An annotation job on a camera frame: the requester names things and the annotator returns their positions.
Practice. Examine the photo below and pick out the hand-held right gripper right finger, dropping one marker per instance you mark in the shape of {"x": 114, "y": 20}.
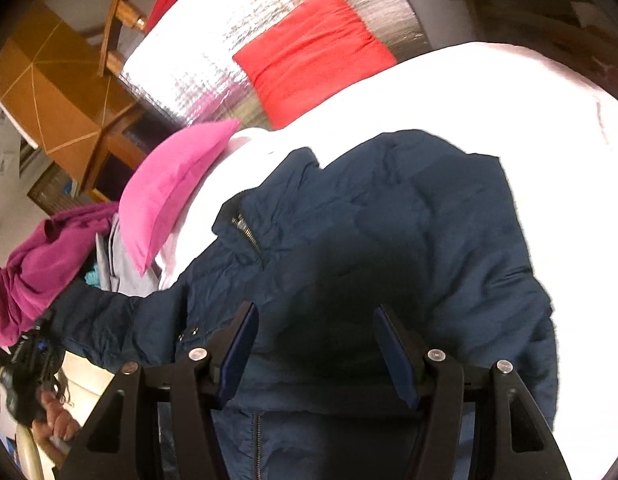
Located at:
{"x": 395, "y": 350}

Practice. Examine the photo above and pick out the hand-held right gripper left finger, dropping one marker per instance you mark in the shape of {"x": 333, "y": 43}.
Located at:
{"x": 238, "y": 345}

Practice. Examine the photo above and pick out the navy blue jacket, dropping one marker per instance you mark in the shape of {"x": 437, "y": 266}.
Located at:
{"x": 389, "y": 210}

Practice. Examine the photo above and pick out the person's left hand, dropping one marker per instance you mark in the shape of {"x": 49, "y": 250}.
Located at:
{"x": 56, "y": 420}

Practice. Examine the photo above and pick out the magenta garment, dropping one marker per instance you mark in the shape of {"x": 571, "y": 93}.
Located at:
{"x": 39, "y": 270}

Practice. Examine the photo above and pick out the teal cloth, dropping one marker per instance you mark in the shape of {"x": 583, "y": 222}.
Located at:
{"x": 92, "y": 277}

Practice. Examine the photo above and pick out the grey garment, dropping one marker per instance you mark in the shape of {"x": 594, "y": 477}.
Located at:
{"x": 124, "y": 270}

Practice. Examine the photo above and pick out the pink pillow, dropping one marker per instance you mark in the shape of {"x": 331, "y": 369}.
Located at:
{"x": 174, "y": 185}

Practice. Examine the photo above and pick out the silver foil mat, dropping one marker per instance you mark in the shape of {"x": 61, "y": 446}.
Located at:
{"x": 189, "y": 70}

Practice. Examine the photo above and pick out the white textured blanket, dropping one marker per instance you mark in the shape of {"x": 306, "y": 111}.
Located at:
{"x": 539, "y": 110}

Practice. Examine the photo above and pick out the red folded cloth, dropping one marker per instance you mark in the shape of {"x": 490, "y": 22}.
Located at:
{"x": 309, "y": 55}

